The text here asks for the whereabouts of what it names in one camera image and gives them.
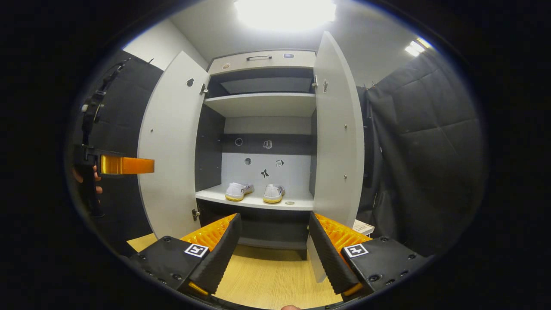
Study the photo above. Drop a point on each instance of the black backdrop cloth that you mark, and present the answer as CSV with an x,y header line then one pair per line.
x,y
430,150

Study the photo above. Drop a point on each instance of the small book stack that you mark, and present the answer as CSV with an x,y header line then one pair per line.
x,y
363,227

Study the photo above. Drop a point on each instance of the grey shoe cabinet door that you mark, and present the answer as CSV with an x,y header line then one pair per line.
x,y
172,142
338,142

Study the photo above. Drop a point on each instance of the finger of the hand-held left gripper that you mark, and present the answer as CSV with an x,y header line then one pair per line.
x,y
127,165

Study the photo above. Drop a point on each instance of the large ceiling light panel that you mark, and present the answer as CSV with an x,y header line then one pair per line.
x,y
285,13

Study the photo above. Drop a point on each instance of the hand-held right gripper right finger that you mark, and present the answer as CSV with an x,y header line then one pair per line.
x,y
329,258

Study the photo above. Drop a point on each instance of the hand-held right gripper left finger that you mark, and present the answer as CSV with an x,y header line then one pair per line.
x,y
219,258

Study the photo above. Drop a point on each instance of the small ceiling light panel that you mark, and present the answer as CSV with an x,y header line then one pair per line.
x,y
415,47

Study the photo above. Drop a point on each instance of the white striped shoe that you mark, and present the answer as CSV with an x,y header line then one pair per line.
x,y
273,193
236,191

